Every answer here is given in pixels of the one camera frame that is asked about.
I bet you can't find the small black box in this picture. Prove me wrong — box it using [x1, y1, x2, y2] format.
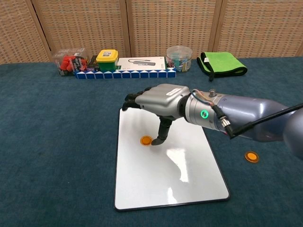
[86, 55, 100, 72]

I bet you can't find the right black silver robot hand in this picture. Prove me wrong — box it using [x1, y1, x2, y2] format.
[122, 84, 191, 147]

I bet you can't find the dark blue table mat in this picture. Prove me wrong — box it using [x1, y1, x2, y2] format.
[0, 55, 303, 227]

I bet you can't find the clear round jar of clips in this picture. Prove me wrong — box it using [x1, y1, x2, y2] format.
[165, 46, 192, 73]

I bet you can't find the clear box of red capsules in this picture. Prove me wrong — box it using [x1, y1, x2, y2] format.
[52, 48, 88, 77]

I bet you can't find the yellow-lidded green container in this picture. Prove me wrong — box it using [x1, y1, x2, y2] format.
[96, 49, 119, 72]

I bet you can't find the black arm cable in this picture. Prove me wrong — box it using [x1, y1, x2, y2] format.
[212, 102, 303, 140]

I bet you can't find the woven wooden folding screen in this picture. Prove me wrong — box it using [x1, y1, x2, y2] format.
[0, 0, 303, 65]

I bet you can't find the white USB hub box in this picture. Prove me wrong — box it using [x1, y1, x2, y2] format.
[116, 56, 167, 71]

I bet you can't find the green microfiber cloth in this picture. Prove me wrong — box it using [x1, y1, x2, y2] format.
[196, 51, 248, 82]

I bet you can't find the white magnetic board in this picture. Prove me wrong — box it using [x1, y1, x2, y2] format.
[113, 106, 231, 211]

